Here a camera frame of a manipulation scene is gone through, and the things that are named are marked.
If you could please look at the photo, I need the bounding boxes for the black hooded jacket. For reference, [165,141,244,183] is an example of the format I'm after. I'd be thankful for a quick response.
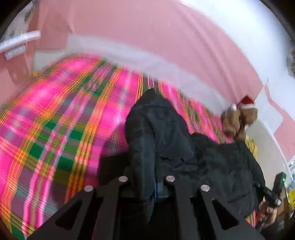
[97,88,266,240]

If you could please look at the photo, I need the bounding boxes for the person's right hand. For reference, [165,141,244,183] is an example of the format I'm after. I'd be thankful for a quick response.
[256,201,289,227]

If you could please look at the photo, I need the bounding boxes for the yellow cloth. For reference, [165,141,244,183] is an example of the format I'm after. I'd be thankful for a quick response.
[245,136,258,159]

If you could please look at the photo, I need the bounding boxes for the brown teddy bear santa hat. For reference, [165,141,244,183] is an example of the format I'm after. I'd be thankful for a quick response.
[221,95,258,141]

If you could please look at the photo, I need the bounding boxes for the pink plaid bed sheet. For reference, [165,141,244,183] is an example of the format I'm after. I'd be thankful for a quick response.
[1,54,230,239]

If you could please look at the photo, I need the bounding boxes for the pineapple print fabric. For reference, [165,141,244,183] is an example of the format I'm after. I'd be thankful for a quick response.
[1,1,40,43]

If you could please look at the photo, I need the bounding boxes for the pink wall cloth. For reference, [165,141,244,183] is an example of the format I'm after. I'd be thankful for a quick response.
[0,0,295,162]

